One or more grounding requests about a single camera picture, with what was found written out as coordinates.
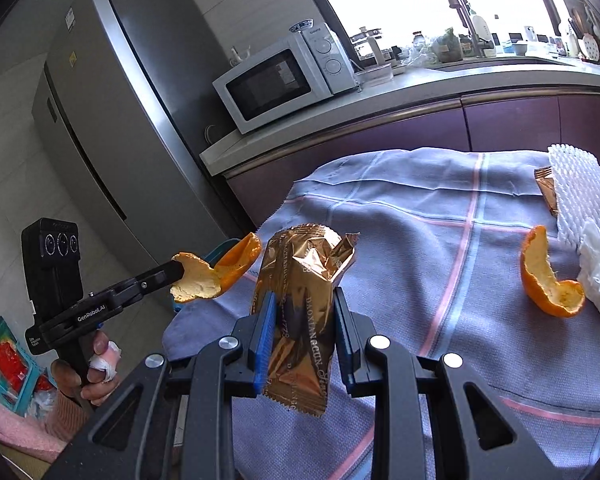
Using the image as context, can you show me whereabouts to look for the orange peel piece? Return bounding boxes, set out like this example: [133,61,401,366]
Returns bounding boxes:
[170,233,262,304]
[519,226,585,318]

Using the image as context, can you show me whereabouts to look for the gold foil snack wrapper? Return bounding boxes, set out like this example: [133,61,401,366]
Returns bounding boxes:
[251,223,360,417]

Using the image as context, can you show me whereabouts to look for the white foam net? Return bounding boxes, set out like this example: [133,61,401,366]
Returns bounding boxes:
[547,144,600,248]

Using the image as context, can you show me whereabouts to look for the pink sleeve forearm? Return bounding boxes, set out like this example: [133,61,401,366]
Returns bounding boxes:
[0,394,88,463]

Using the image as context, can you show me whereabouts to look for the teal plastic trash bin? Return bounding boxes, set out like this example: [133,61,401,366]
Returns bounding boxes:
[202,238,240,268]

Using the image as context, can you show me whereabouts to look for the white kitchen countertop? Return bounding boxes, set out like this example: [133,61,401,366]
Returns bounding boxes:
[201,61,600,176]

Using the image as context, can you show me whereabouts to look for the purple kitchen base cabinets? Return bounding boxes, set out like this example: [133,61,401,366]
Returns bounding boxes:
[226,87,600,226]

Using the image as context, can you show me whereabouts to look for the chrome kitchen faucet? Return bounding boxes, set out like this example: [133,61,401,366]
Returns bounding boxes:
[448,0,486,58]

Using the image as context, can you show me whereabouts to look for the person's left hand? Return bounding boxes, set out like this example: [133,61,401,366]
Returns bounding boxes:
[50,359,120,406]

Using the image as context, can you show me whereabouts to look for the grey plaid tablecloth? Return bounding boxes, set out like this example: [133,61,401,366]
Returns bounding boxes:
[162,148,600,479]

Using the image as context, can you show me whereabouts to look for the silver refrigerator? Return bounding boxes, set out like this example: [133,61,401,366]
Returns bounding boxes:
[32,0,244,274]

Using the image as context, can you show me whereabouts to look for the white microwave oven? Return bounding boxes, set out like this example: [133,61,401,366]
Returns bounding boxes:
[213,23,358,134]

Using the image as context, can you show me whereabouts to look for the blue white bowl on microwave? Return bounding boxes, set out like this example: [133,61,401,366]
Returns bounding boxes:
[289,18,314,34]

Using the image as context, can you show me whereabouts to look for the white soap dispenser bottle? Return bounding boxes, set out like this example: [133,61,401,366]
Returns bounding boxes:
[469,10,494,51]

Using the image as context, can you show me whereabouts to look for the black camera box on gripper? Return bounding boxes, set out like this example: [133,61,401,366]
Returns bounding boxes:
[21,218,83,325]

